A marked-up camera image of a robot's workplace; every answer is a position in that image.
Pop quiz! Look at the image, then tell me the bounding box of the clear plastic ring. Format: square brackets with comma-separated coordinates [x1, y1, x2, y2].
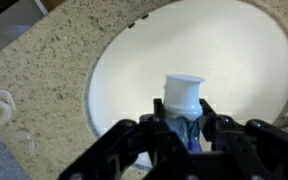
[0, 89, 38, 156]

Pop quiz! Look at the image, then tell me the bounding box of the white oval sink basin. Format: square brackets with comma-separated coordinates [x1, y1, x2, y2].
[85, 0, 288, 169]

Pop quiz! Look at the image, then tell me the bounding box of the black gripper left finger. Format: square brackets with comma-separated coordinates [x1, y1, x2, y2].
[57, 97, 193, 180]

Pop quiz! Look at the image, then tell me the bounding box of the blue tube with white cap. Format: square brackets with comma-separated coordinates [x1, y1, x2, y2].
[163, 73, 207, 154]

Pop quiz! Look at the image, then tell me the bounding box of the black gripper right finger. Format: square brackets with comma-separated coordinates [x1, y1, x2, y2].
[197, 97, 288, 180]

